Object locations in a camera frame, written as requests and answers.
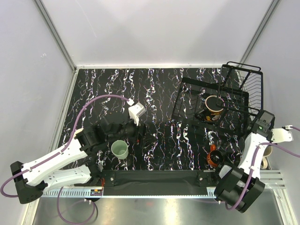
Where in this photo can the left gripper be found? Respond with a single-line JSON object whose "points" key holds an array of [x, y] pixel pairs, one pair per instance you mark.
{"points": [[138, 138]]}

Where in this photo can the beige printed mug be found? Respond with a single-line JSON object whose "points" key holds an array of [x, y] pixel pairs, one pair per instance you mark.
{"points": [[264, 162]]}

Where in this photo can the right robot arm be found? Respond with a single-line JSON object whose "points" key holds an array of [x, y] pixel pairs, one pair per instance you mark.
{"points": [[239, 186]]}

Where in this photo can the green cup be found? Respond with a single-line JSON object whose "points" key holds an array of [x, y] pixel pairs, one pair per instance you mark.
{"points": [[120, 149]]}

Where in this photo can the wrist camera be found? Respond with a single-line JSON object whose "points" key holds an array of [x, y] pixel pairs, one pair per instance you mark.
{"points": [[136, 110], [283, 134]]}

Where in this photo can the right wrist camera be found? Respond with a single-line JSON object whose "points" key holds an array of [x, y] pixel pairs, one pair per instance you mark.
{"points": [[283, 134]]}

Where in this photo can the cream cup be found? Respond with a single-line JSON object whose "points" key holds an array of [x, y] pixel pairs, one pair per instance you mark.
{"points": [[77, 132]]}

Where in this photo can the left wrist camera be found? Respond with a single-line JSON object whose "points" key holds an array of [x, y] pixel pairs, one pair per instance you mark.
{"points": [[136, 110]]}

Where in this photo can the orange black mug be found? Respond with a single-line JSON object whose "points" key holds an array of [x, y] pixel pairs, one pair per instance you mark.
{"points": [[214, 157]]}

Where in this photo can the black skull mug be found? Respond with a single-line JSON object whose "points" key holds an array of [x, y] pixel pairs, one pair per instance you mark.
{"points": [[211, 109]]}

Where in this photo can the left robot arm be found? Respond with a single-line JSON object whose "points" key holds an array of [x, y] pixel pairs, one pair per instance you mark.
{"points": [[71, 163]]}

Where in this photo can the slotted cable duct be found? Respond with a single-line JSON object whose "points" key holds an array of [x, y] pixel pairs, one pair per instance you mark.
{"points": [[113, 192]]}

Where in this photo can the black wire dish rack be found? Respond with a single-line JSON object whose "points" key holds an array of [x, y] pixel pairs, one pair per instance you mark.
{"points": [[226, 104]]}

